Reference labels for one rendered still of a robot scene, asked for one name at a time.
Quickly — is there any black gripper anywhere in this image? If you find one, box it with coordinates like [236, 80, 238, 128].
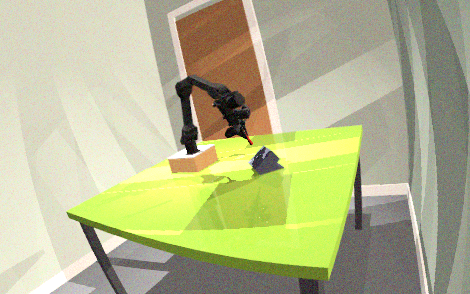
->
[223, 108, 248, 139]

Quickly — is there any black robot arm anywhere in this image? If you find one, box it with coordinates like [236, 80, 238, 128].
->
[175, 74, 251, 155]

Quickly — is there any grey flat panel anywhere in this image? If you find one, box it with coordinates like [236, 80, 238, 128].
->
[248, 145, 284, 175]

